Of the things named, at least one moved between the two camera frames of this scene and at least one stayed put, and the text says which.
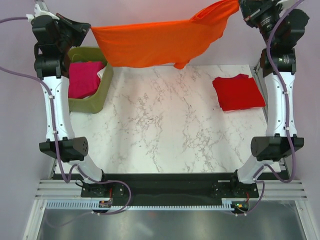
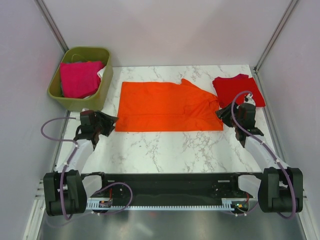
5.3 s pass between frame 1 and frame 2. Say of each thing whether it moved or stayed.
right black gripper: moved
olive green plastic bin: stayed
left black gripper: moved
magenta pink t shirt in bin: stayed
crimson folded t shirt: stayed
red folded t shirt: stayed
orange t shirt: moved
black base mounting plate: stayed
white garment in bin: stayed
